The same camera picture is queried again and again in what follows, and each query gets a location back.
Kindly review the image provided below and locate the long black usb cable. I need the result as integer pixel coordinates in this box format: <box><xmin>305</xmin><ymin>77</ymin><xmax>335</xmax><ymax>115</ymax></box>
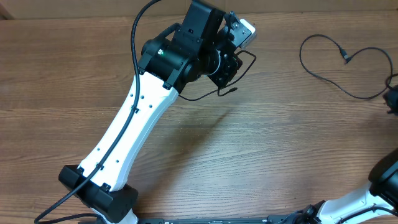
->
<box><xmin>177</xmin><ymin>50</ymin><xmax>257</xmax><ymax>102</ymax></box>

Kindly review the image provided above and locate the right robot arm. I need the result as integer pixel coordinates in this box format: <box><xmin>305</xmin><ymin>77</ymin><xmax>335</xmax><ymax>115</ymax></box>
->
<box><xmin>281</xmin><ymin>149</ymin><xmax>397</xmax><ymax>224</ymax></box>

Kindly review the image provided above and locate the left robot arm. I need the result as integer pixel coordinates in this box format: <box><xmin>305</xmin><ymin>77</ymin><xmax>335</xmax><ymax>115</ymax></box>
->
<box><xmin>58</xmin><ymin>1</ymin><xmax>256</xmax><ymax>223</ymax></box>

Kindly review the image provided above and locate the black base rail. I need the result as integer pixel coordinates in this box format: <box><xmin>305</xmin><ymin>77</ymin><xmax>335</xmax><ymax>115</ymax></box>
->
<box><xmin>137</xmin><ymin>215</ymin><xmax>296</xmax><ymax>224</ymax></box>

